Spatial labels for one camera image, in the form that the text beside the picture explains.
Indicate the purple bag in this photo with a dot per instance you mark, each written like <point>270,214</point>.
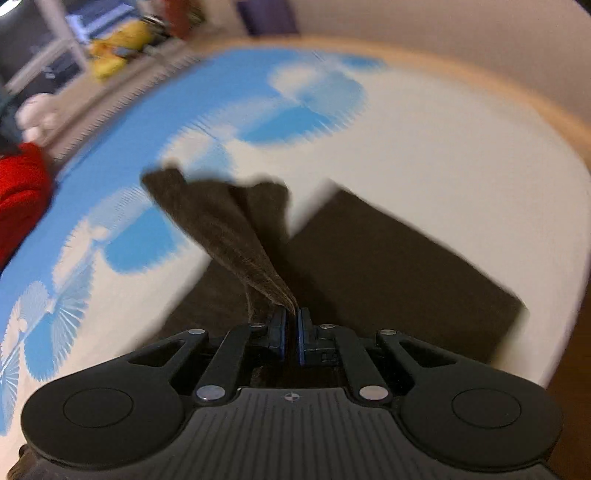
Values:
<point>265,16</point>

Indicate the dark red cushion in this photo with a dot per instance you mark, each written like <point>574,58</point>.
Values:
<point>189,18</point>

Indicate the yellow duck plush toy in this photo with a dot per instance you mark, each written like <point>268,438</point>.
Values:
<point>106,64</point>

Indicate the white plush toy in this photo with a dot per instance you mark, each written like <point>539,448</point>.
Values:
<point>37,115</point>

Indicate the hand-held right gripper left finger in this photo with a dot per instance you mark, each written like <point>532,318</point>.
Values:
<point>279,337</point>

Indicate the yellow bear plush toy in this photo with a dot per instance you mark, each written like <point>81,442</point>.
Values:
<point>136,34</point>

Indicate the red folded blanket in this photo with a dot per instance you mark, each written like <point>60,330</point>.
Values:
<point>21,194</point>

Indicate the window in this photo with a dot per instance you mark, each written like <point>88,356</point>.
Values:
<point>51,55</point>

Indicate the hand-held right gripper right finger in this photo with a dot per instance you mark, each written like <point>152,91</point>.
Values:
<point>304,341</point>

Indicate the wooden bed frame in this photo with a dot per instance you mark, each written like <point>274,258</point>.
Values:
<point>508,87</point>

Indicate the grey trimmed mattress pad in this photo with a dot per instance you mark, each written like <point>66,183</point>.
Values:
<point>138,81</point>

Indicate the blue and white printed bedsheet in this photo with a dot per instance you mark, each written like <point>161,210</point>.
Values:
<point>438,138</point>

